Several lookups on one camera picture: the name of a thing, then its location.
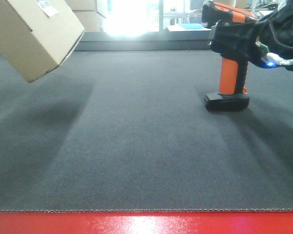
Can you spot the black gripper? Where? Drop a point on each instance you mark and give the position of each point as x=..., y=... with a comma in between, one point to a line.
x=236, y=41

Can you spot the brown cardboard package box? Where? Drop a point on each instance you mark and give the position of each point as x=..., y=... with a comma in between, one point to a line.
x=33, y=43

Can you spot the stacked cardboard box with black panel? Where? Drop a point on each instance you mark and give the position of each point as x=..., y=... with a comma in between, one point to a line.
x=91, y=20

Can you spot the orange black scanner gun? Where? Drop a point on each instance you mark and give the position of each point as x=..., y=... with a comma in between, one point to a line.
x=232, y=94

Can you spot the white barcode label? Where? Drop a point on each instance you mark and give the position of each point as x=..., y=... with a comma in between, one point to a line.
x=47, y=8

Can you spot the upper stacked cardboard box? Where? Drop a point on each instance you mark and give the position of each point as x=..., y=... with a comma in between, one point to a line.
x=99, y=6

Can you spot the dark grey conveyor belt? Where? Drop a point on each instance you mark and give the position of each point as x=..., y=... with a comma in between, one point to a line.
x=128, y=131

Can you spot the red metal conveyor frame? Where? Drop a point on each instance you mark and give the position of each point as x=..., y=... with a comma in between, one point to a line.
x=148, y=223

